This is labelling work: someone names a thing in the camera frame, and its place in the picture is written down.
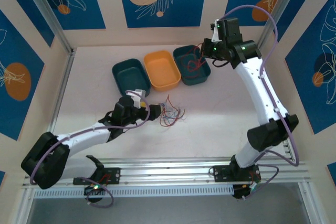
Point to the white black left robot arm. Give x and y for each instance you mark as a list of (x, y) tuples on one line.
[(84, 136)]

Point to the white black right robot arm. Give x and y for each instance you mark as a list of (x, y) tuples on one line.
[(260, 90)]

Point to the dark teal plastic bin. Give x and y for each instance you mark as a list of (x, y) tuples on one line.
[(128, 74), (199, 77)]

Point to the orange plastic bin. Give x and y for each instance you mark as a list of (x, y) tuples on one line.
[(161, 69)]

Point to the black controller board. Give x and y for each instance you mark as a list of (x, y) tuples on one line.
[(90, 190), (239, 193)]

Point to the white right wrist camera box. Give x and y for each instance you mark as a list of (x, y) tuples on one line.
[(216, 33)]

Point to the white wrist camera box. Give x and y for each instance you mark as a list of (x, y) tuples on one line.
[(137, 96), (216, 33)]

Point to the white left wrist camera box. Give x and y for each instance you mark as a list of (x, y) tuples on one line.
[(137, 96)]

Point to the aluminium side rail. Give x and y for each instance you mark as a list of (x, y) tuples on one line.
[(65, 77), (270, 82)]

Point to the aluminium frame post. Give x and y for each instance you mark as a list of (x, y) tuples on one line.
[(276, 11), (47, 11)]

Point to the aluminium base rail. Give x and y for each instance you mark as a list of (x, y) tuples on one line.
[(168, 172)]

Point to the aluminium frame leg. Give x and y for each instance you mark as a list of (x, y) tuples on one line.
[(22, 208), (308, 203)]

